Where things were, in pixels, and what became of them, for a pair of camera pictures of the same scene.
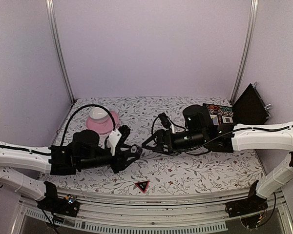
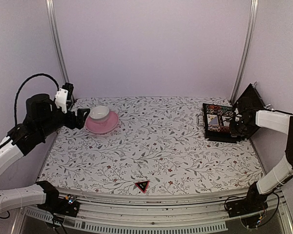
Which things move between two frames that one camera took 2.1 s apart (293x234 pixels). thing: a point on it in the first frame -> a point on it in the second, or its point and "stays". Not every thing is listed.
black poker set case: [249, 108] stays
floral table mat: [158, 170] stays
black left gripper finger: [130, 162] -> [80, 121]
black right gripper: [161, 135] -> [233, 130]
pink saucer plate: [104, 127] stays
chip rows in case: [220, 110] stays
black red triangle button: [143, 185] stays
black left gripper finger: [134, 149] -> [82, 114]
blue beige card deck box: [215, 119] stays
